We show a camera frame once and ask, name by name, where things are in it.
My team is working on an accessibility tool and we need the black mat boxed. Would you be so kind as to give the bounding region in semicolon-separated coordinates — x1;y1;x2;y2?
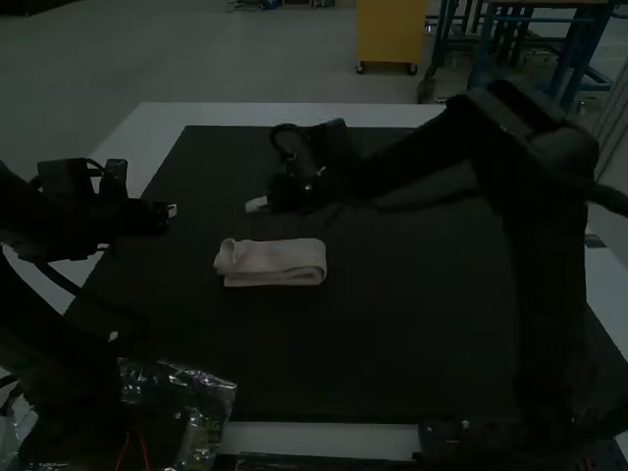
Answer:
63;125;628;426

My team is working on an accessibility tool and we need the black cable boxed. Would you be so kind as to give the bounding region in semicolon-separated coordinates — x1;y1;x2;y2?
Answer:
0;242;82;298
586;181;628;217

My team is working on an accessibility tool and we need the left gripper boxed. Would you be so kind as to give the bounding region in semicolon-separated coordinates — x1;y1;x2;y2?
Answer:
95;197;180;239

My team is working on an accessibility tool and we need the metal-framed workbench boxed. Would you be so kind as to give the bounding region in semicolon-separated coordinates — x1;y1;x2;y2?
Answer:
424;0;617;102

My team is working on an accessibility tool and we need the pale towel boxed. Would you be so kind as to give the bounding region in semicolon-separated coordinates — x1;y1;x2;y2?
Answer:
212;237;328;288

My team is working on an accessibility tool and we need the silver foil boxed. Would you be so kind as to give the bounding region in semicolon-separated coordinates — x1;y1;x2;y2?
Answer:
0;375;38;467
116;359;238;470

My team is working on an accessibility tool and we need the yellow wheeled cabinet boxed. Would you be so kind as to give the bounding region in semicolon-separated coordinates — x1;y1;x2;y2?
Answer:
354;0;427;77

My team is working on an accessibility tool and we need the dark base panel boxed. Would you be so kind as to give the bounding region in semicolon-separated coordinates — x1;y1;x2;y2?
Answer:
416;420;521;465

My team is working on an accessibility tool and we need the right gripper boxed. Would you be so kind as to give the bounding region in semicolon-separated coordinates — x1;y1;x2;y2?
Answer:
244;164;330;216

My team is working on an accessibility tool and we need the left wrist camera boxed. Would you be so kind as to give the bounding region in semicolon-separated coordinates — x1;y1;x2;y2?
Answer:
104;158;130;200

